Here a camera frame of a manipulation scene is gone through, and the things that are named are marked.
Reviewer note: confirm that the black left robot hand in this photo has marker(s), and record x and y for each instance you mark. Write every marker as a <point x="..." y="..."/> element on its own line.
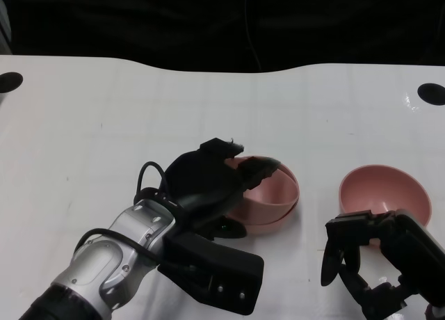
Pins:
<point x="198" y="181"/>

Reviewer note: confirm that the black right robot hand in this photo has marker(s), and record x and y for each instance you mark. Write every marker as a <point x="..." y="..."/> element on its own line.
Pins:
<point x="413" y="250"/>

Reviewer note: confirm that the pink plastic bowl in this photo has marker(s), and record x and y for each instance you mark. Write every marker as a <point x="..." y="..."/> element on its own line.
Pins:
<point x="271" y="226"/>
<point x="274" y="191"/>
<point x="379" y="191"/>

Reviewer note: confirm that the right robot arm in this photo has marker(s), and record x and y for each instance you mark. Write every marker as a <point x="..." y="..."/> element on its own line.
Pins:
<point x="437" y="313"/>

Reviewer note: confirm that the black table grommet hole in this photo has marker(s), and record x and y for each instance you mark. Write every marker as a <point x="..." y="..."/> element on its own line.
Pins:
<point x="9" y="81"/>
<point x="431" y="94"/>

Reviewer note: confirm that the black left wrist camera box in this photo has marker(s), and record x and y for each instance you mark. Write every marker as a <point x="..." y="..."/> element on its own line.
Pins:
<point x="222" y="268"/>

